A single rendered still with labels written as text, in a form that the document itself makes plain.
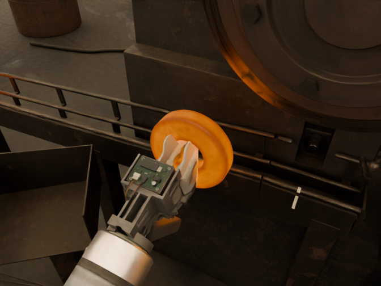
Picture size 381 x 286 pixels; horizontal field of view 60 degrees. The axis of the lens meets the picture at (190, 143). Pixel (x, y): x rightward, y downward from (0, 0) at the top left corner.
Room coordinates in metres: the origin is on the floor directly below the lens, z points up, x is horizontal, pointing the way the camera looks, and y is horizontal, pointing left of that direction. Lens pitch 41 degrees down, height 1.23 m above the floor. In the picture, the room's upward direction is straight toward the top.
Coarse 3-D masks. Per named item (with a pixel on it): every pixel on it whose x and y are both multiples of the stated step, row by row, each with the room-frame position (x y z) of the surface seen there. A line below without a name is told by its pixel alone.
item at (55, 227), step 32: (0, 160) 0.55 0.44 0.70; (32, 160) 0.56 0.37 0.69; (64, 160) 0.57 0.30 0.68; (96, 160) 0.58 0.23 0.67; (0, 192) 0.54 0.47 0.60; (32, 192) 0.54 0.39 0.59; (64, 192) 0.54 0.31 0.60; (96, 192) 0.50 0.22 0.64; (0, 224) 0.45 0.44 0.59; (32, 224) 0.45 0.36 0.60; (64, 224) 0.44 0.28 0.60; (96, 224) 0.43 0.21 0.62; (0, 256) 0.37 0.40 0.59; (32, 256) 0.37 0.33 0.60; (64, 256) 0.43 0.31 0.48
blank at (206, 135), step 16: (176, 112) 0.46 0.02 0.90; (192, 112) 0.45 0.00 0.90; (160, 128) 0.45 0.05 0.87; (176, 128) 0.44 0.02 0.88; (192, 128) 0.42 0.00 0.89; (208, 128) 0.42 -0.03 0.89; (160, 144) 0.45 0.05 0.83; (208, 144) 0.41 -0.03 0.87; (224, 144) 0.41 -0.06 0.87; (208, 160) 0.41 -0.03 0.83; (224, 160) 0.40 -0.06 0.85; (208, 176) 0.41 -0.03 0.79; (224, 176) 0.40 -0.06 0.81
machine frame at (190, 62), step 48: (144, 0) 0.78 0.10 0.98; (192, 0) 0.72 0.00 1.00; (144, 48) 0.76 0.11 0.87; (192, 48) 0.72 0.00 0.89; (144, 96) 0.73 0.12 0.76; (192, 96) 0.66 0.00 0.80; (240, 96) 0.61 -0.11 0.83; (240, 144) 0.60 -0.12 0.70; (288, 144) 0.56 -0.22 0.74; (336, 144) 0.51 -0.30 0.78; (192, 240) 0.66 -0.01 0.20; (240, 240) 0.59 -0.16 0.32; (288, 240) 0.53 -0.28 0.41; (336, 240) 0.48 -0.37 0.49
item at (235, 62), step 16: (208, 0) 0.54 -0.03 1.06; (208, 16) 0.54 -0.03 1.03; (224, 32) 0.53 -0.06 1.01; (224, 48) 0.53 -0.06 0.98; (240, 64) 0.51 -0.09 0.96; (256, 80) 0.50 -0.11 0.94; (272, 96) 0.48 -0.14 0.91; (288, 112) 0.47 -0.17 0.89; (304, 112) 0.46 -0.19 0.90; (336, 128) 0.43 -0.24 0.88; (352, 128) 0.42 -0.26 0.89; (368, 128) 0.41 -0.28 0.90
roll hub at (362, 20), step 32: (256, 0) 0.42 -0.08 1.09; (288, 0) 0.41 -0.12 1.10; (320, 0) 0.38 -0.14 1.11; (352, 0) 0.37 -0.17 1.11; (256, 32) 0.42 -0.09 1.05; (288, 32) 0.41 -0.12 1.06; (320, 32) 0.38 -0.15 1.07; (352, 32) 0.36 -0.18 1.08; (288, 64) 0.40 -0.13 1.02; (320, 64) 0.39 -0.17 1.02; (352, 64) 0.37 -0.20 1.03; (320, 96) 0.37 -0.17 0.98; (352, 96) 0.36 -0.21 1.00
